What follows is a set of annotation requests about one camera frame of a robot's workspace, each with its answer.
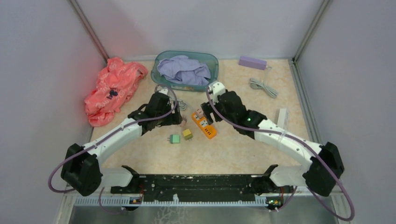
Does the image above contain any orange power strip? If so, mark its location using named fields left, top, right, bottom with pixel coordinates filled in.
left=191, top=112, right=217, bottom=139

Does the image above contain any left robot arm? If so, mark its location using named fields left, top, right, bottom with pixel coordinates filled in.
left=60, top=89, right=182, bottom=196

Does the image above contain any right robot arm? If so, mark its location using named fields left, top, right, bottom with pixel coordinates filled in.
left=201, top=87, right=344, bottom=196

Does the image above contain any green plug adapter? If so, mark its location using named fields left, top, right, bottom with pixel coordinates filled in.
left=168, top=134, right=181, bottom=144

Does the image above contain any yellow plug adapter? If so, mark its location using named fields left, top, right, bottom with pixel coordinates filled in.
left=182, top=129, right=193, bottom=140

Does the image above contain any lavender cloth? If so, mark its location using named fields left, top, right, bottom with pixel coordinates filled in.
left=157, top=55, right=212, bottom=86

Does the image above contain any teal plastic basket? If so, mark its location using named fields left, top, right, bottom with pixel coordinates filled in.
left=151, top=50, right=219, bottom=92

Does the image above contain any pink printed garment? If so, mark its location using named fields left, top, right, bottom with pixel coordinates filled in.
left=84, top=57, right=148, bottom=127

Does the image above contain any purple power strip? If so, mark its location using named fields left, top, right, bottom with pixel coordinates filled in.
left=239, top=56, right=268, bottom=70

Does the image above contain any white power strip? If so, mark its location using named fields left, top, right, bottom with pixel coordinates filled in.
left=277, top=108, right=289, bottom=130

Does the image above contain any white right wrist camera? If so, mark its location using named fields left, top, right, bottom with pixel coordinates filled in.
left=208, top=81, right=226, bottom=100

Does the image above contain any grey cable of orange strip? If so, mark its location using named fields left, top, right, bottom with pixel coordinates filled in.
left=176, top=98, right=194, bottom=112

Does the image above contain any grey cable of purple strip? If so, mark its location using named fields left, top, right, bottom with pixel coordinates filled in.
left=249, top=66, right=279, bottom=99

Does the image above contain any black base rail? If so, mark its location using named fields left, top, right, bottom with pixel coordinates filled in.
left=110, top=174, right=294, bottom=204

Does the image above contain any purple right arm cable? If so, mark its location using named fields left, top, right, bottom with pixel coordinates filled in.
left=205, top=90, right=356, bottom=222

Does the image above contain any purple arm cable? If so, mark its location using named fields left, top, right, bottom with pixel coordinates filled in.
left=205, top=90, right=356, bottom=222
left=48, top=84, right=179, bottom=215

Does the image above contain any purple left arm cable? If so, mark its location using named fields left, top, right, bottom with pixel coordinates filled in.
left=48, top=84, right=179, bottom=215

